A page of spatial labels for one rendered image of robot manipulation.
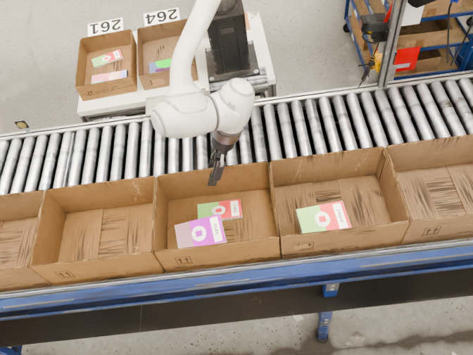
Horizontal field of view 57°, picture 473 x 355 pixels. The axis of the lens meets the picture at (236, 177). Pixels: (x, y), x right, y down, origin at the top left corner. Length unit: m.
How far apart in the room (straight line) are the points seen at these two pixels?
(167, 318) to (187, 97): 0.91
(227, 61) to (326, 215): 1.02
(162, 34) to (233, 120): 1.38
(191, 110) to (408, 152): 0.80
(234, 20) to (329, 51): 1.56
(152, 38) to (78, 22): 1.89
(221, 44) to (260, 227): 0.96
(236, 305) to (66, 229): 0.69
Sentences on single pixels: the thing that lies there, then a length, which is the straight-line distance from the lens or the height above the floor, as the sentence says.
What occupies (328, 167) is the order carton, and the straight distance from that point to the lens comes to 1.56.
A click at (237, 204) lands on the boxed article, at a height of 0.90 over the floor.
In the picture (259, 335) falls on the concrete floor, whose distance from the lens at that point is 2.32.
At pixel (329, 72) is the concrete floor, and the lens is 3.33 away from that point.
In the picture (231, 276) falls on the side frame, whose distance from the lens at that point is 1.44.
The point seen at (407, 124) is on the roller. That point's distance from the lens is 2.03.
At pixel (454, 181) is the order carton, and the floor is 0.89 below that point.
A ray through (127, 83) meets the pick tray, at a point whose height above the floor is 0.81.
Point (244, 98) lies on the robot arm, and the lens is 1.19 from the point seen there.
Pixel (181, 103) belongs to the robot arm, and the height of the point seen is 1.44.
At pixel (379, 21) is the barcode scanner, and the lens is 1.97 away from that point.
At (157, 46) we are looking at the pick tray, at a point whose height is 0.76.
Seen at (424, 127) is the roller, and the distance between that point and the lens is 2.03.
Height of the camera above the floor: 2.24
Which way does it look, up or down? 55 degrees down
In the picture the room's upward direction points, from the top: 11 degrees counter-clockwise
